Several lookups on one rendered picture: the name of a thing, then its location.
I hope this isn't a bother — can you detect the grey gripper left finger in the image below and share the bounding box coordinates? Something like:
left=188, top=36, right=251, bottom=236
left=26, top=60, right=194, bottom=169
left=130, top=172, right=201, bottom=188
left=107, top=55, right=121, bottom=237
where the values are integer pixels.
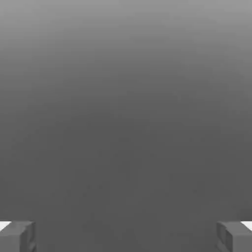
left=0, top=220, right=37, bottom=252

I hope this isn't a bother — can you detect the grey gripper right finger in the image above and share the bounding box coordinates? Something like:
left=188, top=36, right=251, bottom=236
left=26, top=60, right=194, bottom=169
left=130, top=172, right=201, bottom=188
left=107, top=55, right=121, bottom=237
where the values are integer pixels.
left=216, top=220, right=252, bottom=252

